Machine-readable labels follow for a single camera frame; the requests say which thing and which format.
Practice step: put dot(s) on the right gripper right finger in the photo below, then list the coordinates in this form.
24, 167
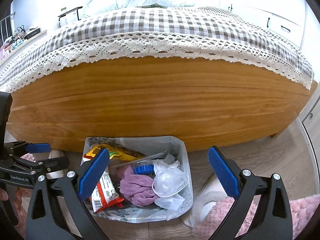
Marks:
272, 218

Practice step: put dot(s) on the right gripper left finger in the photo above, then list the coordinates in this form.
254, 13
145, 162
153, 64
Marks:
45, 219

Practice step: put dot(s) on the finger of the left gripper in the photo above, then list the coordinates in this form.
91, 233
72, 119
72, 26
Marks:
42, 166
20, 148

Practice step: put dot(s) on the red white snack wrapper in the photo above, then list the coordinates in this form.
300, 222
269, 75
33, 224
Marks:
104, 195

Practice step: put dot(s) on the yellow snack packet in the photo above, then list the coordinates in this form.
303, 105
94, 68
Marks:
115, 152

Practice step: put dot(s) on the purple towel cloth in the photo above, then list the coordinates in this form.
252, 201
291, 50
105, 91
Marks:
135, 188

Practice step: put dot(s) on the clear plastic bag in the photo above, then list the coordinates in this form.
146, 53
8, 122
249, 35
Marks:
169, 178

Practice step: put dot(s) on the clear drinking straw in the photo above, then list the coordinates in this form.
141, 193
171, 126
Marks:
155, 156

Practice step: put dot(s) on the knotted white plastic bag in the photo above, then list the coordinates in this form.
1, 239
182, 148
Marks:
172, 203

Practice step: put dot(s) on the silver green printed pouch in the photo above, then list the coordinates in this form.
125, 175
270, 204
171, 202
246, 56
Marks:
154, 5

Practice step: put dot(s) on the lined trash bin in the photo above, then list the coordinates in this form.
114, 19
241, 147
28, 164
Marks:
147, 146

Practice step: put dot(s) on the person left hand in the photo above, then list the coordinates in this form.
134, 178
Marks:
3, 195

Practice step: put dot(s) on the pink fluffy rug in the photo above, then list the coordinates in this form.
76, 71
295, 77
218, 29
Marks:
75, 230

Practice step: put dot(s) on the white slipper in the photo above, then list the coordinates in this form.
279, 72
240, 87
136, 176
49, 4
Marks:
210, 194

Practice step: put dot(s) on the wooden window sill shelf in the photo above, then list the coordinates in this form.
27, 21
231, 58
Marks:
14, 49

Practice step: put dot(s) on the black metal side rack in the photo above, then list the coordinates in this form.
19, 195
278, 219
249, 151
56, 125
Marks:
69, 16

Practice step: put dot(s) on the light blue duvet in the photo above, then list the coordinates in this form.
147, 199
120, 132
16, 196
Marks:
96, 7

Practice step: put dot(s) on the brown checkered bedspread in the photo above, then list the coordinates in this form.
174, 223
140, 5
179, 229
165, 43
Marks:
185, 32

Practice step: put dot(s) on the white built-in wardrobe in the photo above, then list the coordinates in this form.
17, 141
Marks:
283, 17

